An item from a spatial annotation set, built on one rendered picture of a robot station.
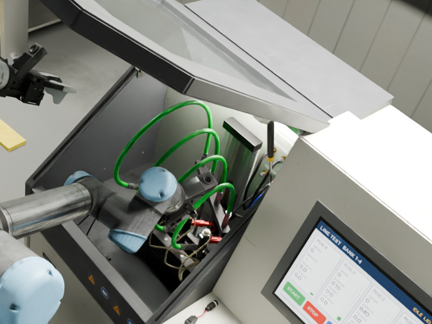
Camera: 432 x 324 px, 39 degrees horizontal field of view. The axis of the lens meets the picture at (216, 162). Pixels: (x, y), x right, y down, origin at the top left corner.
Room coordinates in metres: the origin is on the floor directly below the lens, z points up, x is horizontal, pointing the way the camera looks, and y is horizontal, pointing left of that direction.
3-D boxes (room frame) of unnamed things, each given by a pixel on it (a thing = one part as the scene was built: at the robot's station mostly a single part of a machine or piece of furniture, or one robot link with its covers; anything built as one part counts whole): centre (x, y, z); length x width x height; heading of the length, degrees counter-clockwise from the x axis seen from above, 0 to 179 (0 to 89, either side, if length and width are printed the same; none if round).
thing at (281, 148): (1.45, -0.19, 1.20); 0.13 x 0.03 x 0.31; 54
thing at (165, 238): (1.31, 0.06, 0.91); 0.34 x 0.10 x 0.15; 54
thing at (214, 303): (1.05, -0.09, 0.99); 0.12 x 0.02 x 0.02; 146
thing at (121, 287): (1.19, 0.30, 0.87); 0.62 x 0.04 x 0.16; 54
